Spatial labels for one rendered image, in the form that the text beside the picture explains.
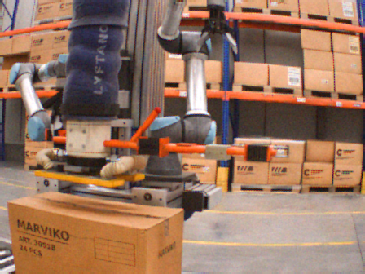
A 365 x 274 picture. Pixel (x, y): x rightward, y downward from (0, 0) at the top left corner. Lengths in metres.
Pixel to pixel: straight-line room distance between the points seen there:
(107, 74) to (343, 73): 7.25
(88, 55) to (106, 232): 0.60
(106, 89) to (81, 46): 0.19
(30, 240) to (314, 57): 7.47
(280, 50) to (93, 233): 8.72
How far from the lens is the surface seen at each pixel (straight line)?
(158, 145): 1.78
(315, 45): 8.88
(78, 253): 1.80
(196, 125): 2.29
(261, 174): 8.86
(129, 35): 2.54
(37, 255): 1.91
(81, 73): 1.83
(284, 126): 10.14
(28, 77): 2.63
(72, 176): 1.81
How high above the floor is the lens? 1.31
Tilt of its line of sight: 3 degrees down
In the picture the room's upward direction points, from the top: 2 degrees clockwise
